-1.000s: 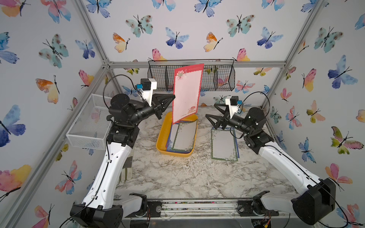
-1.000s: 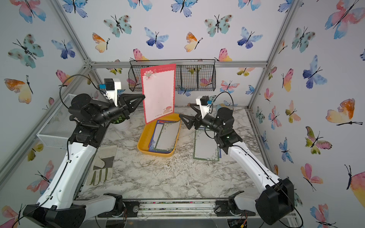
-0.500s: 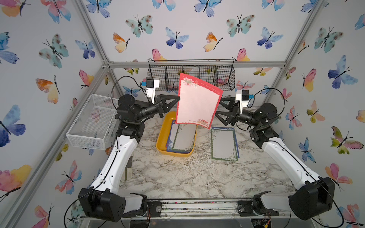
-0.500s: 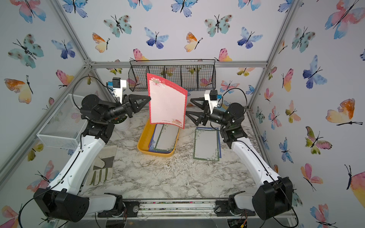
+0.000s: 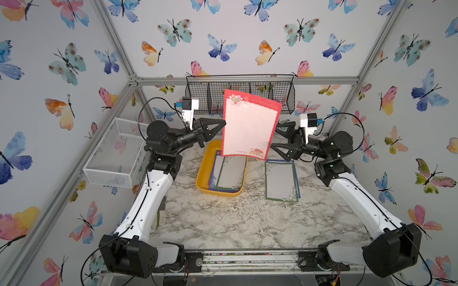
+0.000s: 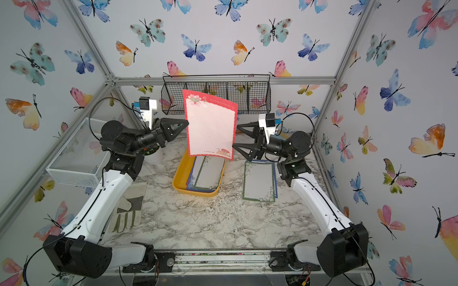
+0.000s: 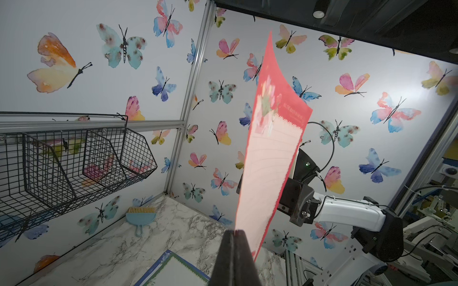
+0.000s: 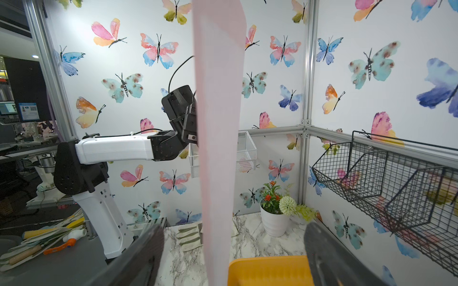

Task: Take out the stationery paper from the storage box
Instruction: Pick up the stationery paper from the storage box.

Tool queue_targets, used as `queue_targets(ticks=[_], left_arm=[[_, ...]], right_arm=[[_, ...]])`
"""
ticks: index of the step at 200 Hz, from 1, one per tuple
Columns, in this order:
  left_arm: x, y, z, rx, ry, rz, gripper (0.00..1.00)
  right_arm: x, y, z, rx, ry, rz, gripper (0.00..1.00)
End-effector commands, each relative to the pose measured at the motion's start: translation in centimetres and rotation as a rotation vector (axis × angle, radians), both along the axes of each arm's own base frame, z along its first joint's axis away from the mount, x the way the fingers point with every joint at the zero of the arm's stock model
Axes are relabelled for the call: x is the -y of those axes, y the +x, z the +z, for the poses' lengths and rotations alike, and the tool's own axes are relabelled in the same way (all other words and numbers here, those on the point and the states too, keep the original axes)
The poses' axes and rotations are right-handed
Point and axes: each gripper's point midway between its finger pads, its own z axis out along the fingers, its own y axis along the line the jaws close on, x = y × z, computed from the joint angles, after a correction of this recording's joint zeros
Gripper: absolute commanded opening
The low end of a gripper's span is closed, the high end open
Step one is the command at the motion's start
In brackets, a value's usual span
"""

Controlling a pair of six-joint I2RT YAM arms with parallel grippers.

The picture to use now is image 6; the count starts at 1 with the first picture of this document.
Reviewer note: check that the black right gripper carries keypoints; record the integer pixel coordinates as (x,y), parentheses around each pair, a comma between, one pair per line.
(262,144)

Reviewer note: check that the white mesh wall basket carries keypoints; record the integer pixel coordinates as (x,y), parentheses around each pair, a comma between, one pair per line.
(81,160)

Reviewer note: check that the yellow plastic storage box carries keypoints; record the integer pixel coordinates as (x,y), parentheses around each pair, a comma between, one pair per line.
(182,174)

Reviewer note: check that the potted artificial flowers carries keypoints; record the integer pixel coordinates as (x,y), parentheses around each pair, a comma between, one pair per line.
(154,158)

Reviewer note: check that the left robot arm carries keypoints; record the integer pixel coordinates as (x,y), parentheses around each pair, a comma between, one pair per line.
(76,250)

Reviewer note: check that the green floral stationery paper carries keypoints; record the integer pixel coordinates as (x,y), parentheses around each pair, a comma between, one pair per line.
(259,182)

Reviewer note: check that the white green work glove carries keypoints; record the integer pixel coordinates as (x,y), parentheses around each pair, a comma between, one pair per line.
(128,211)

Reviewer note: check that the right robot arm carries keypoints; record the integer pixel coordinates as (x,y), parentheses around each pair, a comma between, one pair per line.
(342,245)

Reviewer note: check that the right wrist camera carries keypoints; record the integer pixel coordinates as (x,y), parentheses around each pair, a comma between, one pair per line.
(267,122)

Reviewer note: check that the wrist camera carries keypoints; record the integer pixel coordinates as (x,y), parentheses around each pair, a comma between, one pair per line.
(267,122)
(145,109)

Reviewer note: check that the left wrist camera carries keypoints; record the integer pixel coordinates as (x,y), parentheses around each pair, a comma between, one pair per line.
(145,109)

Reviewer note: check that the red tulip stationery paper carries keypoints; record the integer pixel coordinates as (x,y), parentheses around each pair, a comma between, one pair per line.
(211,126)

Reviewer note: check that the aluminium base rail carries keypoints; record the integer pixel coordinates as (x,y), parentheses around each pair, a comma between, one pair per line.
(266,267)

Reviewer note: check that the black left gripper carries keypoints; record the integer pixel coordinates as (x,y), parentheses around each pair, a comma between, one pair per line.
(157,131)

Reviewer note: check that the black wire wall basket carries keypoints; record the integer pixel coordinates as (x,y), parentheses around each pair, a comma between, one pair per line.
(252,93)

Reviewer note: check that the blue floral stationery paper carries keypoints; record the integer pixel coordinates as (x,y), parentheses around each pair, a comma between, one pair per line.
(276,178)

